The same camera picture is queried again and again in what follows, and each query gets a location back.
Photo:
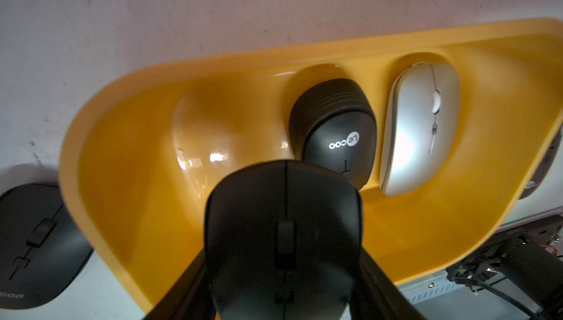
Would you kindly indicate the black mouse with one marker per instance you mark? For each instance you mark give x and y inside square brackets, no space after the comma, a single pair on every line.
[282,241]
[333,126]
[42,248]

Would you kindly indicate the silver mouse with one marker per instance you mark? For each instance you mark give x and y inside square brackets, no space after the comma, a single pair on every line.
[544,166]
[420,126]

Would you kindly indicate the yellow plastic storage tray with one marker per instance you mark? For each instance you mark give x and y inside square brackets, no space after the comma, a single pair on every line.
[142,156]

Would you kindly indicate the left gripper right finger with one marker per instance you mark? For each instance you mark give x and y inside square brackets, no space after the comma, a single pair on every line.
[376,297]

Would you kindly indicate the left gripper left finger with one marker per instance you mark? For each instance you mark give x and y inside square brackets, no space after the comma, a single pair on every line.
[189,298]

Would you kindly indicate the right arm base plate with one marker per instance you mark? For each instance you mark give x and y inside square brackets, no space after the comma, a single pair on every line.
[482,264]

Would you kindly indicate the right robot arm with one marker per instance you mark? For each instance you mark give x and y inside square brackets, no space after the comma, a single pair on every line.
[535,271]

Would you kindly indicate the silver mouse beside tray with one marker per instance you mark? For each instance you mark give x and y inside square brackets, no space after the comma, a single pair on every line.
[544,166]

